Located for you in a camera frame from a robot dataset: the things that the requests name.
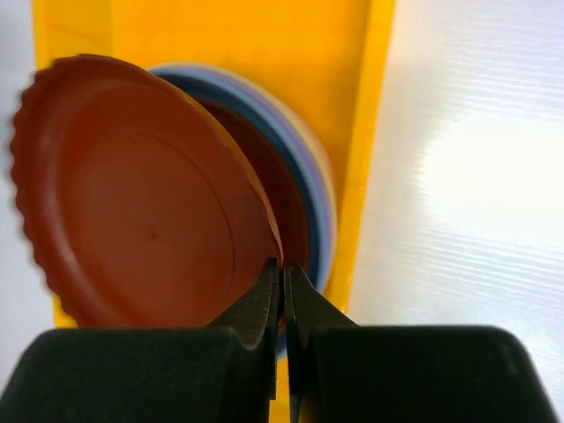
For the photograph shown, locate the purple plate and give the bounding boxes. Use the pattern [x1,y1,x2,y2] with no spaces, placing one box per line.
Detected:
[260,92,338,251]

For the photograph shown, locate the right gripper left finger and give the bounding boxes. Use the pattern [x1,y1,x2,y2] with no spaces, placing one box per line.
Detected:
[1,260,279,422]

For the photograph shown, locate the yellow plastic bin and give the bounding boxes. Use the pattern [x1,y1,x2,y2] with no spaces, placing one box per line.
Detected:
[29,0,397,423]

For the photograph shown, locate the red scalloped plate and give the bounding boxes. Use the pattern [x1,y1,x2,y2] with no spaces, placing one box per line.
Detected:
[196,96,319,278]
[10,55,283,328]

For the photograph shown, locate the blue plate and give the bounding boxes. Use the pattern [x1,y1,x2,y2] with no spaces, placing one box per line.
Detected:
[149,63,338,292]

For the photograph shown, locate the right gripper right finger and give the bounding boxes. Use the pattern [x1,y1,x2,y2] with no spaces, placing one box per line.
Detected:
[284,264,557,422]

